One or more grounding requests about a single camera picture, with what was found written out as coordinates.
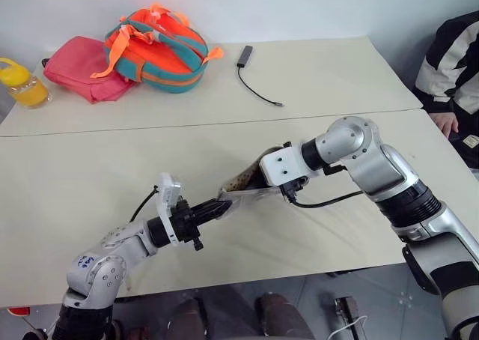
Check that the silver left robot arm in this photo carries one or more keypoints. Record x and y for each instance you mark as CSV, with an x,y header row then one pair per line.
x,y
108,272

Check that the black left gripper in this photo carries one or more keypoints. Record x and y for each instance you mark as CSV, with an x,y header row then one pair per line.
x,y
184,224

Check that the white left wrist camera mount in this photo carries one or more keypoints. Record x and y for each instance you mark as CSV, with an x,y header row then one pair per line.
x,y
168,194

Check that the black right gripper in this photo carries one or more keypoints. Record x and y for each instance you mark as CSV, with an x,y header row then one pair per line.
x,y
293,188

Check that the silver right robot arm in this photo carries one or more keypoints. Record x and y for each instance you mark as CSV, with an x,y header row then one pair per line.
x,y
378,164

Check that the person's bare hand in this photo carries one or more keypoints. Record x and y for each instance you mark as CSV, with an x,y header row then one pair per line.
x,y
445,122

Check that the yellow drink bottle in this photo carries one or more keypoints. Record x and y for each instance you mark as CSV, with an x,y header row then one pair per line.
x,y
28,85

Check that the orange and teal backpack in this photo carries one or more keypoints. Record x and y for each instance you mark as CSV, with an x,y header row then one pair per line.
x,y
164,51

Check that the small red object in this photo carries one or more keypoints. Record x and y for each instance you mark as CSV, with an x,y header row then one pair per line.
x,y
18,311

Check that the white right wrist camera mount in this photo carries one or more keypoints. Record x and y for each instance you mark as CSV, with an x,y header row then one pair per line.
x,y
280,166

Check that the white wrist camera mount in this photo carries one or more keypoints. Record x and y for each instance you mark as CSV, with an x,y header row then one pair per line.
x,y
280,166
168,194

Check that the dark flat bar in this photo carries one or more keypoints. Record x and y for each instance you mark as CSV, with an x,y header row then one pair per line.
x,y
350,317

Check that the pink fabric bag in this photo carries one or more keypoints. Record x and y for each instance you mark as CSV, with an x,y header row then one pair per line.
x,y
78,64

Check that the person in black white jacket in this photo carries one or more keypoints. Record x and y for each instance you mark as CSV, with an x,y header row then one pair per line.
x,y
454,63

